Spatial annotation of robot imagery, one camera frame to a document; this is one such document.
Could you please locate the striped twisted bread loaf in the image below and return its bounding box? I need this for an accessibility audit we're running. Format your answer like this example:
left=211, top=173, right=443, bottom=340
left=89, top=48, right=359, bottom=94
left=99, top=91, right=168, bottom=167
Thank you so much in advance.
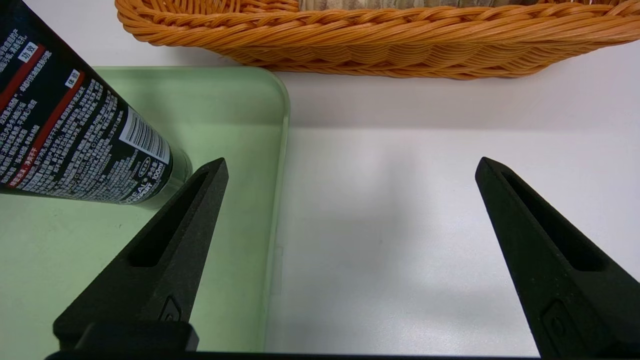
left=299, top=0, right=541, bottom=11

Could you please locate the orange wicker basket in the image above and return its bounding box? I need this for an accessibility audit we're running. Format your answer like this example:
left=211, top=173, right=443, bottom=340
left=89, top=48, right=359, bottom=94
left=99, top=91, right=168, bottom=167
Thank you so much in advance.
left=114, top=0, right=640, bottom=81

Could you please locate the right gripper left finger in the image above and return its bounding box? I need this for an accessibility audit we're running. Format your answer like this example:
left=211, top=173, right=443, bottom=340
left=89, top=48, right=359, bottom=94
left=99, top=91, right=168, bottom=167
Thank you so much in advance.
left=52, top=157, right=230, bottom=351

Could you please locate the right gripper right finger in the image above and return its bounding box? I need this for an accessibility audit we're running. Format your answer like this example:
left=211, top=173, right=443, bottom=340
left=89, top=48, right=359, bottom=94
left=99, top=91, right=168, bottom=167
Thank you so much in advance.
left=475, top=156, right=640, bottom=358

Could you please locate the light green plastic tray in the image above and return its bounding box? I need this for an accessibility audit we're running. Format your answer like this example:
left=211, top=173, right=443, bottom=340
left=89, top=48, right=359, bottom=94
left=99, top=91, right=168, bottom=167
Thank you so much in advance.
left=0, top=66, right=292, bottom=353

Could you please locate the black cosmetic tube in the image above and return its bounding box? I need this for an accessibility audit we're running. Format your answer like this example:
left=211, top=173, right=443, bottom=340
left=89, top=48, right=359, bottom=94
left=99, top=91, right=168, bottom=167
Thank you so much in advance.
left=0, top=0, right=193, bottom=210

